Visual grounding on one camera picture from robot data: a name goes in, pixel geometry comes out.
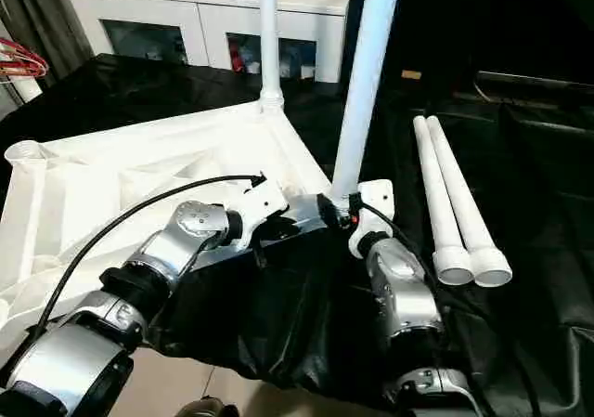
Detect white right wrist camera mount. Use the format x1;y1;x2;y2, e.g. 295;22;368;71
347;178;396;258

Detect black flat bar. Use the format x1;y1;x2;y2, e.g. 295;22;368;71
477;71;594;88

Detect white cabinet with glass doors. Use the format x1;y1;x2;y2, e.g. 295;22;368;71
64;0;354;84

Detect white plastic table top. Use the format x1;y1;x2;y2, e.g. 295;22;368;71
0;96;344;348

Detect white plastic table leg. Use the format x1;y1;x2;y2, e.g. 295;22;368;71
411;115;475;286
327;0;404;212
425;115;514;289
257;0;285;114

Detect red clothes hangers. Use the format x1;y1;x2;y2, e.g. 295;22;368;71
0;38;50;79

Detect white post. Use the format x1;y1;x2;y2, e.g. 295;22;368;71
8;75;43;105

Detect black shiny mat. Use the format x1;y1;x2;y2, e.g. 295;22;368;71
0;52;594;417

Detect grey robot foot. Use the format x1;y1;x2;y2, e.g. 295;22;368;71
178;396;240;417

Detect black cabinet with gold label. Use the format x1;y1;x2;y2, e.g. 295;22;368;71
342;0;594;107

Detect grey curtain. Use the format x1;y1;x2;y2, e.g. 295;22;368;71
0;0;94;82

